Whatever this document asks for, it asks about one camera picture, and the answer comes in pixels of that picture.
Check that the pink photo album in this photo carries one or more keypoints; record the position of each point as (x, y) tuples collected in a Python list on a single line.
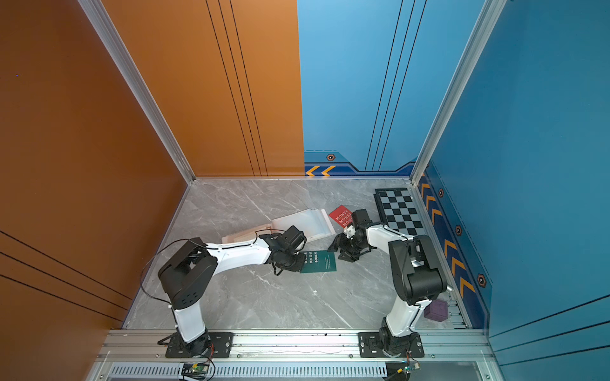
[(315, 224)]

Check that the aluminium front rail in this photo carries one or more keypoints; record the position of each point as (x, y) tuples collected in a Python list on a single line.
[(298, 346)]

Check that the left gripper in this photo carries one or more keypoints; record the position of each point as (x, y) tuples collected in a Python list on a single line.
[(301, 264)]

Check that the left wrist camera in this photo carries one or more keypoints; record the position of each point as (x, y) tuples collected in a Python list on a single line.
[(292, 239)]

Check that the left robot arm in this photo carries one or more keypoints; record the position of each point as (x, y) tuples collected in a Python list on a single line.
[(186, 276)]

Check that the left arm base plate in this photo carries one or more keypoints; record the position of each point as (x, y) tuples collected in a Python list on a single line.
[(219, 345)]

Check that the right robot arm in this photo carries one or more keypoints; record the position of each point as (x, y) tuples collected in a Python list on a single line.
[(417, 277)]

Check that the red money card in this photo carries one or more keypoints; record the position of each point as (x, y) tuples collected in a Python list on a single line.
[(342, 216)]

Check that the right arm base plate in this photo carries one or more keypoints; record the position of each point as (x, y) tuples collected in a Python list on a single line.
[(369, 345)]

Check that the left green circuit board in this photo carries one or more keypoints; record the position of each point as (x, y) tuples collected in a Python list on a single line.
[(195, 371)]

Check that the right green circuit board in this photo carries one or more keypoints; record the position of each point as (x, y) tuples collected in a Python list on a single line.
[(406, 369)]

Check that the green circuit board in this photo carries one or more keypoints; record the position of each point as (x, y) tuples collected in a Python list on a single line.
[(406, 369), (195, 371)]

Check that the green card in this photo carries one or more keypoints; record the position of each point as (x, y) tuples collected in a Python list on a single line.
[(319, 262)]

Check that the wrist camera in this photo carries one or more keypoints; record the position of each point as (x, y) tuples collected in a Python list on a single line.
[(292, 239), (360, 221)]

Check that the purple cube box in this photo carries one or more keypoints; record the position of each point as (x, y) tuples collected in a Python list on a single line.
[(437, 311)]

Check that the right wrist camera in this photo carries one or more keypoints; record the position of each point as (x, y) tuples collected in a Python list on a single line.
[(360, 221)]

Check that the black white chessboard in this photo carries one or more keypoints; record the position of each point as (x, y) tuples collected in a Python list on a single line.
[(397, 210)]

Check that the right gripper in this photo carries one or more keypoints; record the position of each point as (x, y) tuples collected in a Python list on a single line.
[(339, 241)]

